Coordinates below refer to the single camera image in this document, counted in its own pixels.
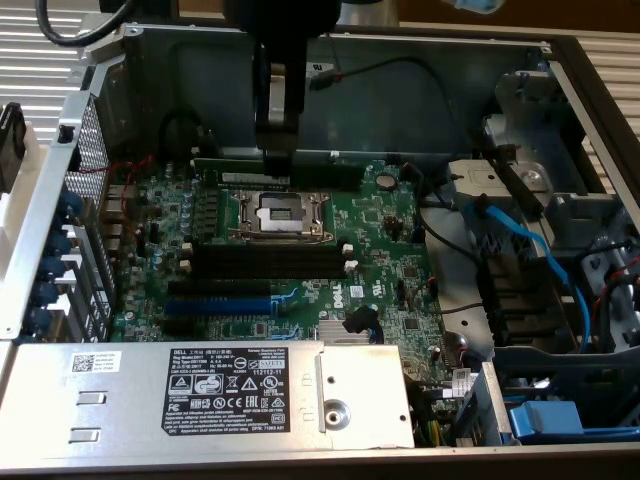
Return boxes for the black RAM slot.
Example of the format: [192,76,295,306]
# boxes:
[219,147,342,162]
[182,241,354,262]
[179,258,359,281]

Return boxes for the silver power supply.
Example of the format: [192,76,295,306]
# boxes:
[0,341,416,464]

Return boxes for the white parts rack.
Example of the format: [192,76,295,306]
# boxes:
[0,119,54,296]

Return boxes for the silver metal drive bracket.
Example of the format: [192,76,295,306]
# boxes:
[444,158,555,214]

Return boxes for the black finned plastic carrier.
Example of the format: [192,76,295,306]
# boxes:
[474,252,581,349]

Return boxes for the green motherboard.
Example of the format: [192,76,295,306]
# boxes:
[107,158,481,401]

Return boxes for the black box behind case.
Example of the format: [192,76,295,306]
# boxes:
[98,0,180,16]

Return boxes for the black plastic bar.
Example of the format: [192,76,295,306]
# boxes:
[464,127,547,217]

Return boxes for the green RAM stick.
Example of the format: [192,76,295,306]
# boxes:
[192,157,365,195]

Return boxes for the blue plastic latch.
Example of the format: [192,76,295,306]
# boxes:
[505,399,640,446]

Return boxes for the grey metal disk bay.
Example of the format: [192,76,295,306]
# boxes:
[479,69,640,351]

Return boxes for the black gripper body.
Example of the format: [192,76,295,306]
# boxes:
[222,0,344,46]

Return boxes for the black and red wire bundle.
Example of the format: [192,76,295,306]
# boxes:
[574,238,640,351]

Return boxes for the dark grey drive cage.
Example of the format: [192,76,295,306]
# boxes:
[492,344,640,431]

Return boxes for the black looped wire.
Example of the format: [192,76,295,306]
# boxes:
[158,109,202,162]

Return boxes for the metal CPU socket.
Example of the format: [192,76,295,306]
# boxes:
[227,189,337,246]

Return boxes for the grey metal PC case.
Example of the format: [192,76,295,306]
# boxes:
[0,12,640,480]

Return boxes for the black computer part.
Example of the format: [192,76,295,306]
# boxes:
[0,102,26,194]

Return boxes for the flat blue wire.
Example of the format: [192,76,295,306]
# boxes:
[460,197,594,351]

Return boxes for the black motherboard wire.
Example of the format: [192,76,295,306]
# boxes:
[399,160,484,266]

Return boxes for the long black expansion slot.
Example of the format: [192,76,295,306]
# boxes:
[167,278,272,297]

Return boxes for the short black expansion slot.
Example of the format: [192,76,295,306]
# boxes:
[160,317,199,337]

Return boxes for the blue expansion slot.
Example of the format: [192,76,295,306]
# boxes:
[163,295,274,316]

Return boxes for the yellow green wire bundle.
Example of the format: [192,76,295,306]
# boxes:
[407,379,454,448]

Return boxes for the black plug with blue tab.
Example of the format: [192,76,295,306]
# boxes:
[343,303,384,346]

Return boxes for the thin red wire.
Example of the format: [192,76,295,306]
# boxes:
[78,153,155,237]

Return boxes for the thin black wire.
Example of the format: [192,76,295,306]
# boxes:
[326,34,344,76]

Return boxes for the blue card retainer clip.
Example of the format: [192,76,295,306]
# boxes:
[54,189,84,224]
[27,305,56,334]
[32,279,61,307]
[38,254,69,281]
[43,227,74,256]

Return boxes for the silver finned heatsink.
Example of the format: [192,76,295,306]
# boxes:
[318,319,384,346]

